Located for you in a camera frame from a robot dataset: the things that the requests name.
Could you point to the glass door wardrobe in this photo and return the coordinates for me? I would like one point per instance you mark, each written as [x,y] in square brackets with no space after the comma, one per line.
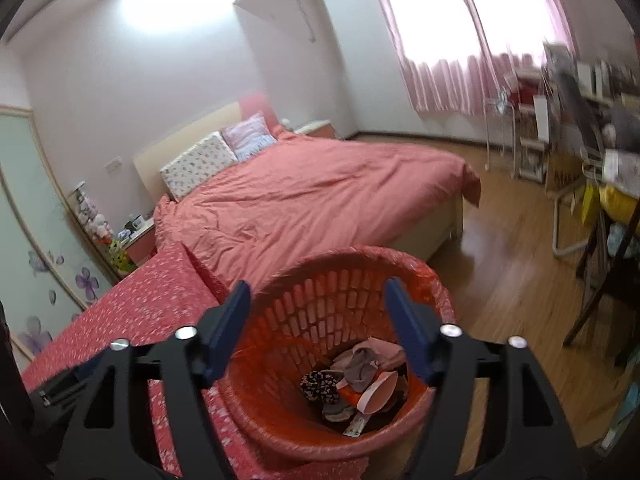
[30,210]

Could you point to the red plastic basket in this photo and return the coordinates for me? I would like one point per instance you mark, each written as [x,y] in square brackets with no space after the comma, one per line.
[310,310]

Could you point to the pink striped pillow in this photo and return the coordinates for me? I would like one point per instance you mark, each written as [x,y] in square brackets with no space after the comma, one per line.
[247,135]

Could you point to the pink white nightstand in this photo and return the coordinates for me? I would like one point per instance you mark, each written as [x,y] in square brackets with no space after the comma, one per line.
[140,245]

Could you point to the small white bedside table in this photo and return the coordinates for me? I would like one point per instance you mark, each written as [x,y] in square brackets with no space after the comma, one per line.
[315,127]

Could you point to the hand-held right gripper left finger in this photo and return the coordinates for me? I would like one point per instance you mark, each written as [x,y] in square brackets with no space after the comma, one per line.
[230,330]

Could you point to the white floral pillow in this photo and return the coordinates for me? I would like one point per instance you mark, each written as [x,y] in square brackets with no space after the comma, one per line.
[200,162]

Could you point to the paper wrapper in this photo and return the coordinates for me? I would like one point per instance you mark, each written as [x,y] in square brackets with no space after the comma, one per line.
[356,424]

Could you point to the white wall socket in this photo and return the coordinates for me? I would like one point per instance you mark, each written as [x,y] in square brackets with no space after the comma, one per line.
[113,164]

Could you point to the orange white slipper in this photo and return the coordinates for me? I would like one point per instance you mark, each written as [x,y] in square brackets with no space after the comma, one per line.
[375,395]

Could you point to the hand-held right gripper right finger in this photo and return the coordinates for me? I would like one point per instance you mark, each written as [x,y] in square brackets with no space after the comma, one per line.
[407,335]

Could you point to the pink cloth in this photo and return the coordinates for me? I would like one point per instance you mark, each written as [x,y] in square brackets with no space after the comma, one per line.
[370,357]

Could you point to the beige bed headboard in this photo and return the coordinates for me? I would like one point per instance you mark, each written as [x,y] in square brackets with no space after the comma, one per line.
[160,152]

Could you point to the pink curtain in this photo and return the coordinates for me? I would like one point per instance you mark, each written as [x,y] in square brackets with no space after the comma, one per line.
[440,35]

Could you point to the bed with pink duvet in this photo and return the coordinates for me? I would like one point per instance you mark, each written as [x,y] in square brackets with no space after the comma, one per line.
[310,195]

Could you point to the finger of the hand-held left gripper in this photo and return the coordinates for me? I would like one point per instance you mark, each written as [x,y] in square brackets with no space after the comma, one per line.
[60,390]

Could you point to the dark wooden desk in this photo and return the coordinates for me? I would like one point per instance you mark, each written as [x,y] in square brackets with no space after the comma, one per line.
[610,240]

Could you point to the pile of plush toys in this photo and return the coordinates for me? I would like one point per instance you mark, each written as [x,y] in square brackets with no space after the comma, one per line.
[97,220]

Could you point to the black white checkered sock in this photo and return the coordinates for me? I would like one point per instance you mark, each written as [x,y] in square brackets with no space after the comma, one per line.
[320,385]

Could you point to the white metal chair frame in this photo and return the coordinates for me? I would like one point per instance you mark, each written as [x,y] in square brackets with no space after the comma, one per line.
[557,230]

